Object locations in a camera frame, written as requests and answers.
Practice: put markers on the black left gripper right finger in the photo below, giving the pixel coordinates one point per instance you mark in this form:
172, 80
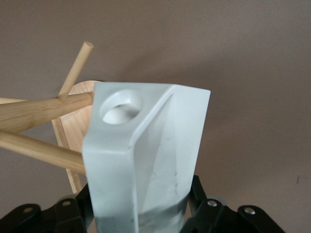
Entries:
218, 221

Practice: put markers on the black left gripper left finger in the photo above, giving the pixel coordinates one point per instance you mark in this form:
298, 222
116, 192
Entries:
48, 218

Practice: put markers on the white faceted cup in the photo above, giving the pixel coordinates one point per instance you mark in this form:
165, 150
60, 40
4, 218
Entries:
145, 170

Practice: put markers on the wooden cup rack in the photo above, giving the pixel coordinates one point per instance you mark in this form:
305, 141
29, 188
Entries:
36, 109

